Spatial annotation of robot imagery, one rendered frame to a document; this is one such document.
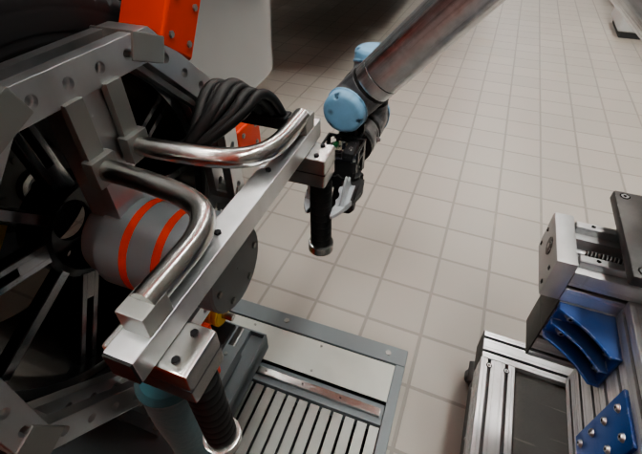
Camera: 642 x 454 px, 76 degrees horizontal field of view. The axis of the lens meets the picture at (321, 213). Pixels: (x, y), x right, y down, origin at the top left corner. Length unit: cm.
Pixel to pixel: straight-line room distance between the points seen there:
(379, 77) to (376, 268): 115
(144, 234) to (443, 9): 49
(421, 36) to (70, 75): 44
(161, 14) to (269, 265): 126
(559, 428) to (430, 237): 92
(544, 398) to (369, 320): 60
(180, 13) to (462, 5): 38
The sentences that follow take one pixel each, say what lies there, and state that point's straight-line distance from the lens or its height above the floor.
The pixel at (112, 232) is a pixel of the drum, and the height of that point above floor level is 91.
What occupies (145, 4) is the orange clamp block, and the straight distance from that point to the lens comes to 64.
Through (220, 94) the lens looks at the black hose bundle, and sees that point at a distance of 58.
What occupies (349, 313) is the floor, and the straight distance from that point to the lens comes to 156.
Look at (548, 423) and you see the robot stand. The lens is 128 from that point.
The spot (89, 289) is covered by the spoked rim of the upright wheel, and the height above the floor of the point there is 76.
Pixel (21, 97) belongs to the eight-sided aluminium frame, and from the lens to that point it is 48.
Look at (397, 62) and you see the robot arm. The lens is 66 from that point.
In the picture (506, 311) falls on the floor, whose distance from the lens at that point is 171.
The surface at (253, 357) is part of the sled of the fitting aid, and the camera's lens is 129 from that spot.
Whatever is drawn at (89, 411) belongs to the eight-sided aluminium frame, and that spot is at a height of 70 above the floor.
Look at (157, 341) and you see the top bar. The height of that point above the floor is 97.
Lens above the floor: 127
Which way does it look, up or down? 41 degrees down
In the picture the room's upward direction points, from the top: straight up
